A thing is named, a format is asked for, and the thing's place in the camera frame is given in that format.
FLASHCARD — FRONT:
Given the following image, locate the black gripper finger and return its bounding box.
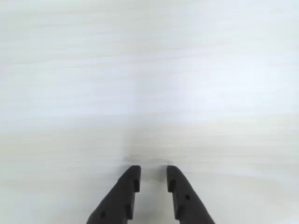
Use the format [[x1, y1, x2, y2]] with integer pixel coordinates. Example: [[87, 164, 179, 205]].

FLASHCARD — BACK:
[[166, 165, 216, 224], [86, 165, 142, 224]]

